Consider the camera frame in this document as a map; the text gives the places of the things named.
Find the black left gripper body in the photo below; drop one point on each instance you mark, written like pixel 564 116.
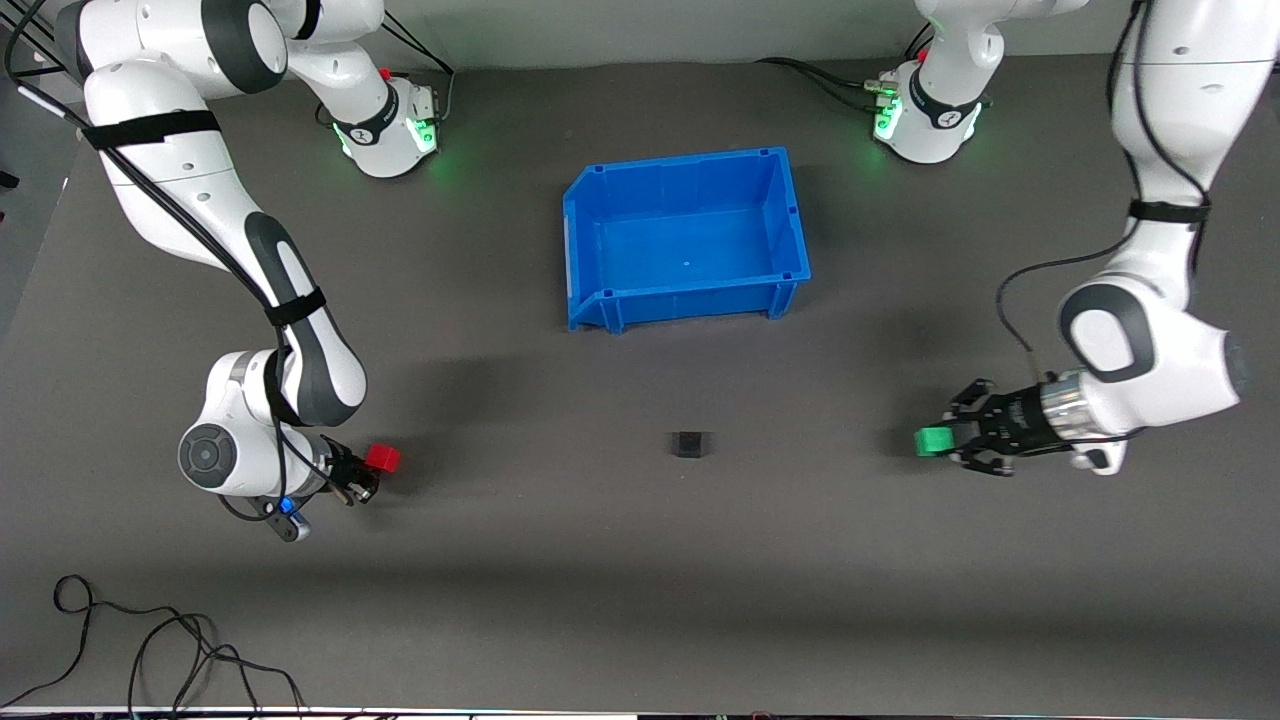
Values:
pixel 1012 424

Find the dark grey table mat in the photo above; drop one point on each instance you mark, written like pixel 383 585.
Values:
pixel 500 560

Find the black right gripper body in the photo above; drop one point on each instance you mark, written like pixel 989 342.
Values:
pixel 343 469

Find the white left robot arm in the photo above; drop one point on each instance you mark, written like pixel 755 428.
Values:
pixel 1170 100

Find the small red cube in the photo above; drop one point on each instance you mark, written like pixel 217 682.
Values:
pixel 383 459

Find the small green cube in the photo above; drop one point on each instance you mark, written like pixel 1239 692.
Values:
pixel 933 441

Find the small black cube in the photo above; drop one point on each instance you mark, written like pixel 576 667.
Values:
pixel 689 445

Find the blue plastic bin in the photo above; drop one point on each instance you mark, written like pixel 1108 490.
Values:
pixel 690 250

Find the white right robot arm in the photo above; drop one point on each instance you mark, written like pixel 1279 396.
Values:
pixel 180 190

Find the grey aluminium frame bar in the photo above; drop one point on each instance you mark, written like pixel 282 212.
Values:
pixel 20 40

